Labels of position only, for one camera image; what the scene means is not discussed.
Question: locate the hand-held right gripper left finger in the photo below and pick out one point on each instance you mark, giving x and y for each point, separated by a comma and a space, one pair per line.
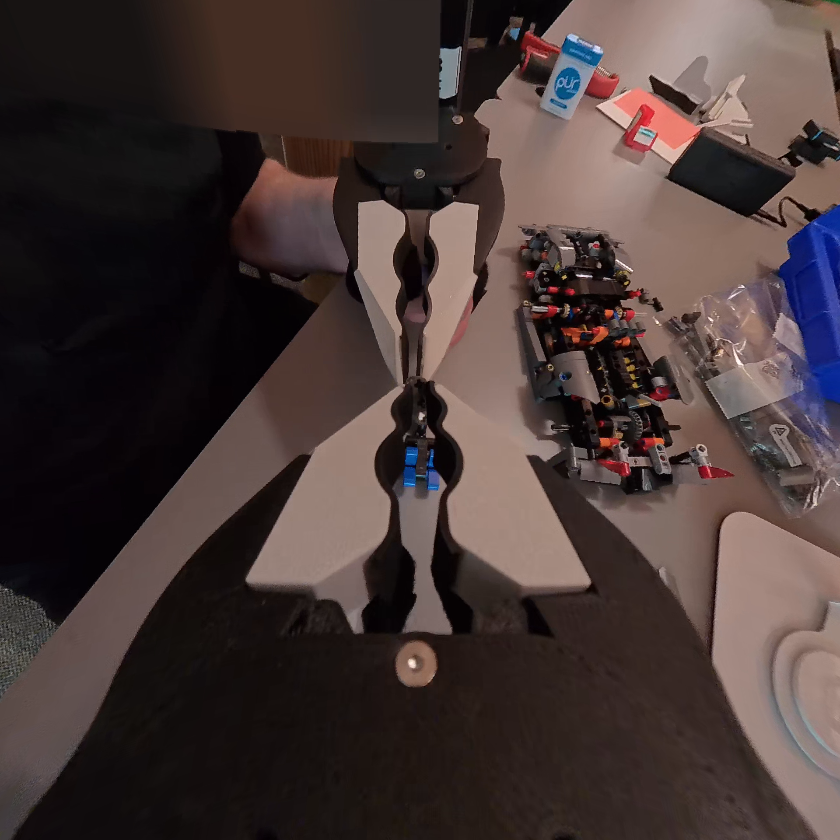
321, 518

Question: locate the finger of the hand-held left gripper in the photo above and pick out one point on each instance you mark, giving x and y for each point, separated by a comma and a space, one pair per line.
377, 262
456, 262

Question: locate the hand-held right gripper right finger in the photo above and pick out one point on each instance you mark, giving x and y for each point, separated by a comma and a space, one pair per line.
512, 525

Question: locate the blue black lego assembly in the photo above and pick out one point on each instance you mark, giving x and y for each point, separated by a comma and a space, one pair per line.
413, 463

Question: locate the small black lego piece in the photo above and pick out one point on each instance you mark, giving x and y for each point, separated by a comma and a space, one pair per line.
420, 403

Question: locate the person's left forearm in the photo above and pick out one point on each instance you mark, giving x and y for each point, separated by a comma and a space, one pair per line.
289, 216

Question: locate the lego technic car chassis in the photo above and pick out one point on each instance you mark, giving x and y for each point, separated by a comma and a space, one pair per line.
590, 367

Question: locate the person's left hand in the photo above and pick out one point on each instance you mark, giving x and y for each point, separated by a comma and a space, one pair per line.
464, 321

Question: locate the wooden cabinet panel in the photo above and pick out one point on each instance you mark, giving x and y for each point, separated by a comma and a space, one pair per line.
308, 157

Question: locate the red black clamp tool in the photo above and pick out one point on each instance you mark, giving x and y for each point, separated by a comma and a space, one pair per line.
535, 52

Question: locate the blue white gum packet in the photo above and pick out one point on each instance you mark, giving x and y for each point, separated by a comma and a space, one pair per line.
568, 85

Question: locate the small red plastic box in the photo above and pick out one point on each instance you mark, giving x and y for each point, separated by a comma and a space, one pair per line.
638, 134

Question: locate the white flat stand board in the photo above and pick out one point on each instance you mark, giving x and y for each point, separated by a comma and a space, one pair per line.
748, 590

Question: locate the red white paper card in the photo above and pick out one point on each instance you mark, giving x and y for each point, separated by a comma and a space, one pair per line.
673, 121

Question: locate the black grey wedge model piece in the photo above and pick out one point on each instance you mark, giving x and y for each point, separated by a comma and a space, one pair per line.
676, 95

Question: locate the clear plastic parts bag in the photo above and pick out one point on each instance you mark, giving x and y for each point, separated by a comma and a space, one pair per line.
741, 380

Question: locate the person's black clothing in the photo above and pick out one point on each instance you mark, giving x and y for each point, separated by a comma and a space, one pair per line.
98, 328

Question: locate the black rectangular box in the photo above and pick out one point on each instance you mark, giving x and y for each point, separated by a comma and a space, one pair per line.
728, 170

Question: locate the white wedge model piece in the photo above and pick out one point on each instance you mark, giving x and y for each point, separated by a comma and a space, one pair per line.
722, 105

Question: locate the blue plastic storage bin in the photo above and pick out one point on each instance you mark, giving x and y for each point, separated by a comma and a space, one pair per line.
817, 275

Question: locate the black blue camera device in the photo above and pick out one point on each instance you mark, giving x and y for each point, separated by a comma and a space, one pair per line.
810, 141

